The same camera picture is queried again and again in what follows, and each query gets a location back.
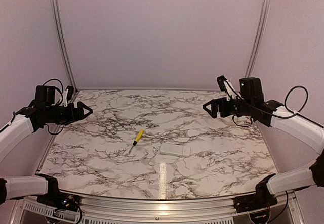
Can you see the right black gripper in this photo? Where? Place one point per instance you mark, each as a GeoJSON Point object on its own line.
{"type": "Point", "coordinates": [215, 102]}

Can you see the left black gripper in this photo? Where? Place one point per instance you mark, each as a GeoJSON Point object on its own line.
{"type": "Point", "coordinates": [74, 116]}

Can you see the yellow handled screwdriver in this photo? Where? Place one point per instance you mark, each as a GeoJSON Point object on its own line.
{"type": "Point", "coordinates": [137, 139]}

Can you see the white remote control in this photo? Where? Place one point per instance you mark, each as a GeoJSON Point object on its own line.
{"type": "Point", "coordinates": [175, 150]}

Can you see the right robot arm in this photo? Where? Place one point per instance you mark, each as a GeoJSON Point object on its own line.
{"type": "Point", "coordinates": [249, 102]}

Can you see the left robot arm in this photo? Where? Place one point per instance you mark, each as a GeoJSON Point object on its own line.
{"type": "Point", "coordinates": [51, 105]}

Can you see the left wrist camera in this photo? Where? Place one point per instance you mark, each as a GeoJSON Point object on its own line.
{"type": "Point", "coordinates": [67, 95]}

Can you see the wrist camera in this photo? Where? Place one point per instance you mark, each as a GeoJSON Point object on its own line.
{"type": "Point", "coordinates": [67, 95]}
{"type": "Point", "coordinates": [226, 86]}

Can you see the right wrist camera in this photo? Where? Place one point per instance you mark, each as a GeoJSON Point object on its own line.
{"type": "Point", "coordinates": [226, 86]}

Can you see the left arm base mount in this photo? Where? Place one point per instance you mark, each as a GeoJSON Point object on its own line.
{"type": "Point", "coordinates": [55, 198]}

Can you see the front aluminium rail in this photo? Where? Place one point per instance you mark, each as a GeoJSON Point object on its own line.
{"type": "Point", "coordinates": [96, 209]}

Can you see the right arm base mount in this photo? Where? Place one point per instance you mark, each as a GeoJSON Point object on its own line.
{"type": "Point", "coordinates": [262, 198]}

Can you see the left aluminium frame post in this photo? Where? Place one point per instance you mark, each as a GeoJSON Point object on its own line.
{"type": "Point", "coordinates": [62, 42]}

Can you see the aluminium frame post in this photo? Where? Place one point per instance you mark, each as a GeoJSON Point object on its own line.
{"type": "Point", "coordinates": [62, 42]}
{"type": "Point", "coordinates": [265, 4]}

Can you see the right aluminium frame post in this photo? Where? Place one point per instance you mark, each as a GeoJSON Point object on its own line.
{"type": "Point", "coordinates": [265, 4]}

